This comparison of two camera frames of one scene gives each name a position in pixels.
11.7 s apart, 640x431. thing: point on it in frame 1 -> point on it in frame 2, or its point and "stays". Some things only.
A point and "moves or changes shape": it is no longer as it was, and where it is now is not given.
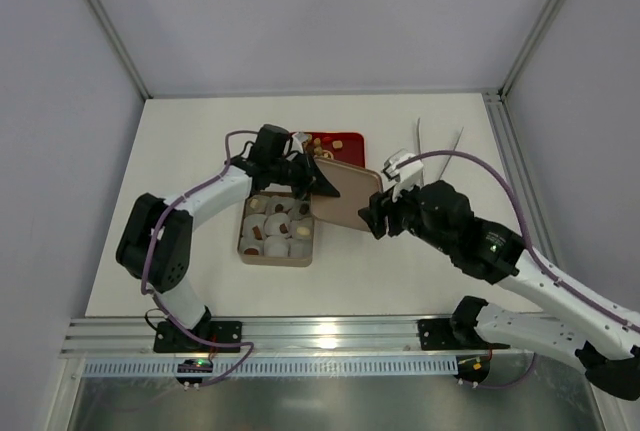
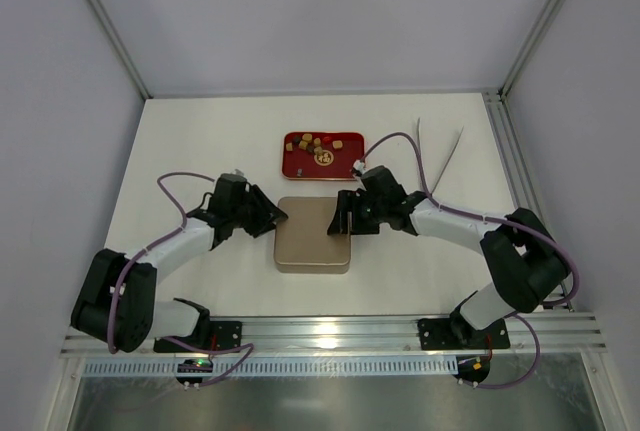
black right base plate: (452, 334) stays
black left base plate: (172, 337) stays
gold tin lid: (354, 186) moves or changes shape
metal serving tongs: (420, 150) stays
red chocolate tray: (345, 147) stays
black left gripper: (306, 174) -> (256, 209)
